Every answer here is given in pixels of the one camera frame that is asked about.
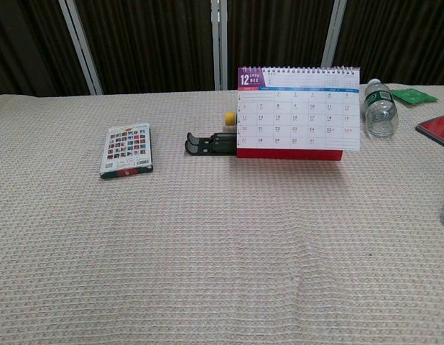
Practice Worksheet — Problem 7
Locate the red desk calendar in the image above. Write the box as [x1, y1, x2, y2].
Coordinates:
[236, 65, 362, 160]

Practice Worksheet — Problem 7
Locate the black folding phone stand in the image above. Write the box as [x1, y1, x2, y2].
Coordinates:
[185, 132, 239, 157]

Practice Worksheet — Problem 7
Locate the beige woven tablecloth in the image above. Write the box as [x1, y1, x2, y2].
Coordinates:
[0, 84, 444, 345]

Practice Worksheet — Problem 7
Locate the printed card box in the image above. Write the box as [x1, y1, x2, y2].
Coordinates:
[99, 123, 154, 180]

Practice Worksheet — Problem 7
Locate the clear plastic water bottle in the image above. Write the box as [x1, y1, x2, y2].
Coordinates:
[364, 78, 399, 139]

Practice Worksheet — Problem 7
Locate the green flat packet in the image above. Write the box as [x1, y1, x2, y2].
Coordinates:
[391, 88, 440, 106]

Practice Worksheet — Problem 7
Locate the red flat case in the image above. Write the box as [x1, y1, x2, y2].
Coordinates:
[415, 114, 444, 147]

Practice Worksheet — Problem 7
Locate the grey metal partition post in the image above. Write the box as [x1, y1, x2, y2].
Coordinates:
[58, 0, 103, 96]
[211, 0, 228, 91]
[320, 0, 348, 69]

